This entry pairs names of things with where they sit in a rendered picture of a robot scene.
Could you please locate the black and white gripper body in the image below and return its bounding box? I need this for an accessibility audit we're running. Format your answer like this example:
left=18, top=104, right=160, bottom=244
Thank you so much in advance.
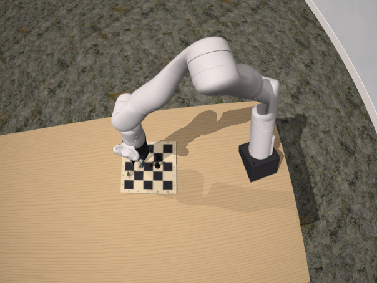
left=113, top=130, right=149, bottom=161

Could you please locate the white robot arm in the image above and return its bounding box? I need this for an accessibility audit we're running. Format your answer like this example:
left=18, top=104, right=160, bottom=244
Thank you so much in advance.
left=111, top=37, right=280, bottom=159

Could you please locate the chessboard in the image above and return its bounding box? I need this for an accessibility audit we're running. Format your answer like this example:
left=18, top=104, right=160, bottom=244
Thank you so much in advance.
left=120, top=141, right=177, bottom=194

